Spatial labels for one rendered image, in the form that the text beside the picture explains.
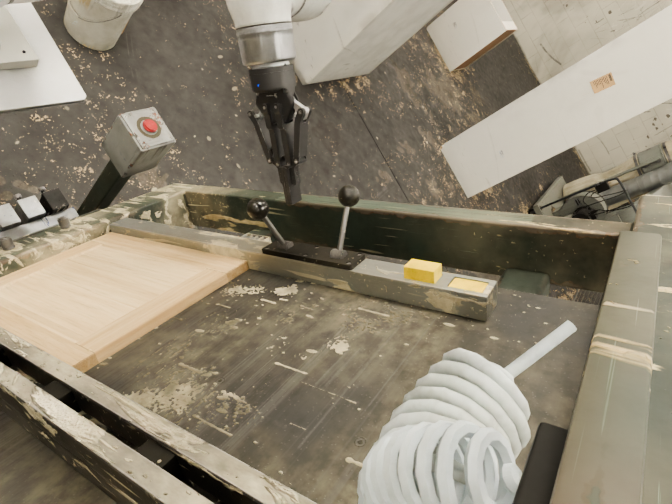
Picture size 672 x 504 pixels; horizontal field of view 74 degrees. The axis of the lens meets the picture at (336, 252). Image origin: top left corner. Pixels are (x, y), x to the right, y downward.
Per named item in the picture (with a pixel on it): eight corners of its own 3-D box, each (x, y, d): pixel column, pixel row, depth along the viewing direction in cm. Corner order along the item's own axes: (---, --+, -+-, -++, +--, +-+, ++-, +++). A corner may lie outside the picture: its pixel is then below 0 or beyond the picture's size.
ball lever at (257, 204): (285, 240, 86) (249, 192, 77) (300, 243, 84) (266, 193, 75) (275, 256, 85) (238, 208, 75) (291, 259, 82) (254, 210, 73)
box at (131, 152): (134, 136, 144) (155, 105, 131) (154, 169, 144) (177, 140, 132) (99, 145, 135) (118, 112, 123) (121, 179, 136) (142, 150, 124)
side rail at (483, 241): (208, 218, 140) (199, 184, 135) (625, 280, 79) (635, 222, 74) (193, 225, 135) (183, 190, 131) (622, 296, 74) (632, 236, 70)
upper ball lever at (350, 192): (334, 261, 80) (347, 186, 80) (352, 264, 78) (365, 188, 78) (322, 259, 76) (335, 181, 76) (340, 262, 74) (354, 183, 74)
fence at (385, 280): (130, 231, 119) (126, 217, 117) (497, 304, 67) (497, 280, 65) (113, 238, 115) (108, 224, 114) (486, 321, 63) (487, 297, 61)
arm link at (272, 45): (262, 29, 78) (268, 66, 80) (223, 32, 71) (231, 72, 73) (303, 21, 73) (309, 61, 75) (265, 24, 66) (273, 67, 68)
